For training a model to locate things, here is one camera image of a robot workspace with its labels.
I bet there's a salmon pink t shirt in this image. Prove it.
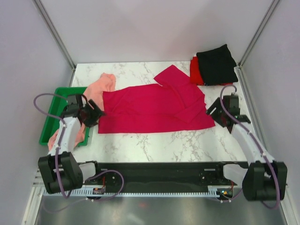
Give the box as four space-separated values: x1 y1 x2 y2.
47 73 116 151

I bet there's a magenta polo shirt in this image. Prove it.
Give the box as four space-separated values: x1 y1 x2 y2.
98 65 215 134

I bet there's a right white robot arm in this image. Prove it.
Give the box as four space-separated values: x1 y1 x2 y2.
206 94 287 202

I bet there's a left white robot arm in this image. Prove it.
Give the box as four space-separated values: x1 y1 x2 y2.
38 94 104 199

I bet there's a green plastic tray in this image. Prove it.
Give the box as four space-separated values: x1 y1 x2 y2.
39 87 90 146

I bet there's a folded black t shirt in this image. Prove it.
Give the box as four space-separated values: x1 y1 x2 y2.
196 44 238 86

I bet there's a folded red t shirt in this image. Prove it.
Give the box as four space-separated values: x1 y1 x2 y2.
190 56 226 86

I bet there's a right aluminium frame post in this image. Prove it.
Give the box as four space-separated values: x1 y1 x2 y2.
238 0 282 68

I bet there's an aluminium frame post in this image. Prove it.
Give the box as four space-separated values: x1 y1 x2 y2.
238 0 282 68
32 0 76 71

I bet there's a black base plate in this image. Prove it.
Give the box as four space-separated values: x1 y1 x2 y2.
83 161 248 193

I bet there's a front aluminium rail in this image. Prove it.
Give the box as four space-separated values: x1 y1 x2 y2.
33 169 45 187

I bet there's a white slotted cable duct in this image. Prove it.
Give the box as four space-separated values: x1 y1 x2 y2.
43 186 222 197

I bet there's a left aluminium frame post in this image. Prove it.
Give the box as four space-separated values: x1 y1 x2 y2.
32 0 76 71

